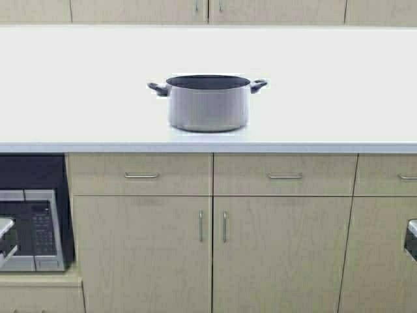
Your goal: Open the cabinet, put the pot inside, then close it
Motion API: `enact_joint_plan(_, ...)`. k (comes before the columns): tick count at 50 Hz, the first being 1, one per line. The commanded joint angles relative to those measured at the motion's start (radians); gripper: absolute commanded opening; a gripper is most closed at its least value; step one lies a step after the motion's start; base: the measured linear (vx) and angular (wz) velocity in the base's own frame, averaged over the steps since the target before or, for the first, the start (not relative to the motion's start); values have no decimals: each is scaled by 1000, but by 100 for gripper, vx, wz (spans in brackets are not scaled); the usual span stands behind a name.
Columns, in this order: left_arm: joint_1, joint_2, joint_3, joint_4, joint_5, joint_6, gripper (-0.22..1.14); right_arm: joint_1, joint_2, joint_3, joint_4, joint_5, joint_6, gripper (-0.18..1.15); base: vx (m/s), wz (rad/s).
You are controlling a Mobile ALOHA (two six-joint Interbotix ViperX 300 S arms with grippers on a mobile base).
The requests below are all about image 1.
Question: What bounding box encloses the steel pot with black handles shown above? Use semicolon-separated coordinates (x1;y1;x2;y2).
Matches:
147;74;268;132

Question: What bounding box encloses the right lower drawer front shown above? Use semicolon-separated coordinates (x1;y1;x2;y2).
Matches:
214;154;357;196

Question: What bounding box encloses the left lower door handle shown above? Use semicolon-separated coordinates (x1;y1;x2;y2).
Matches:
198;210;204;242

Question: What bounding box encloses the stainless steel microwave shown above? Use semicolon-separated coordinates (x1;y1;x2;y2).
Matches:
1;189;66;272

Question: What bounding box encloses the far right drawer front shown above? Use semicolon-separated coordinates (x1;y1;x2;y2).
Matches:
354;155;416;197

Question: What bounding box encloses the far right drawer handle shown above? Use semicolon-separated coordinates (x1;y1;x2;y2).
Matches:
397;173;417;181

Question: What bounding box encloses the door handle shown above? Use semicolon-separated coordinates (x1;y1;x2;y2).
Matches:
198;210;204;242
222;211;228;243

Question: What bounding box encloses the cabinet below microwave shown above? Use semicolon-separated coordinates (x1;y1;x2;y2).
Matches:
1;279;85;312

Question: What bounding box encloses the right lower door handle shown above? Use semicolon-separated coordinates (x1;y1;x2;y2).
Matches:
222;211;228;243

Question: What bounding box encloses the far right lower door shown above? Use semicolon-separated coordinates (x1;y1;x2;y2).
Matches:
339;197;416;312

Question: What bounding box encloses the cabinet door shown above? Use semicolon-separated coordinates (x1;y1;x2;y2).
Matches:
209;0;346;25
70;0;209;25
73;196;211;312
213;196;351;312

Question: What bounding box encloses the left lower drawer front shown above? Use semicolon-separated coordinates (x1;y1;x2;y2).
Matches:
67;153;212;196

